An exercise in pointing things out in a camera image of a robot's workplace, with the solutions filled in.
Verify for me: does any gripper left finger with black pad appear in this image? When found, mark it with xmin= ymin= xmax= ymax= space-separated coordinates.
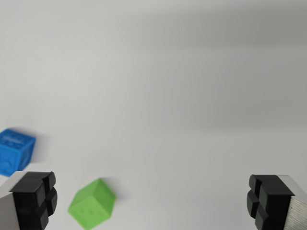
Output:
xmin=0 ymin=171 xmax=59 ymax=230

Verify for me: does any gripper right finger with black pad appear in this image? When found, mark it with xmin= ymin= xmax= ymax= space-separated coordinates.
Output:
xmin=246 ymin=174 xmax=307 ymax=230

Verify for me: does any blue embossed soft cube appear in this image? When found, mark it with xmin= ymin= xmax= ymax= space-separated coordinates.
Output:
xmin=0 ymin=128 xmax=37 ymax=178

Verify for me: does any green embossed soft cube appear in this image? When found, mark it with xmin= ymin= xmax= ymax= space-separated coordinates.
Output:
xmin=67 ymin=177 xmax=117 ymax=230

